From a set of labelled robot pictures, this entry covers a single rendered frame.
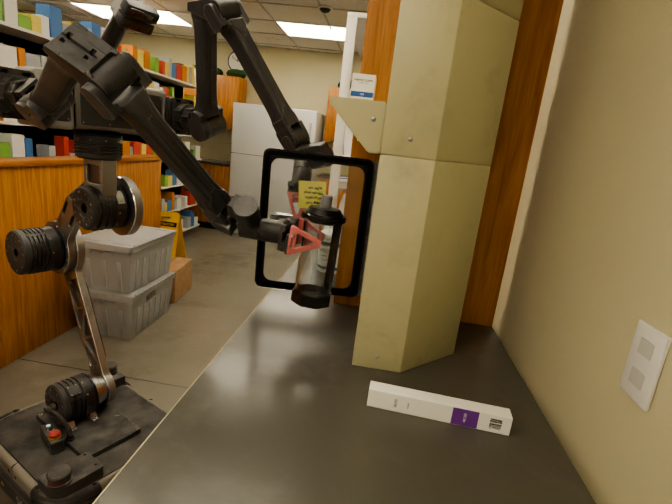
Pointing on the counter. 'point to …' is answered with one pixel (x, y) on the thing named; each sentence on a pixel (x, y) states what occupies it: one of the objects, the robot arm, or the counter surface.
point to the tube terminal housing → (431, 178)
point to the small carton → (363, 86)
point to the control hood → (363, 120)
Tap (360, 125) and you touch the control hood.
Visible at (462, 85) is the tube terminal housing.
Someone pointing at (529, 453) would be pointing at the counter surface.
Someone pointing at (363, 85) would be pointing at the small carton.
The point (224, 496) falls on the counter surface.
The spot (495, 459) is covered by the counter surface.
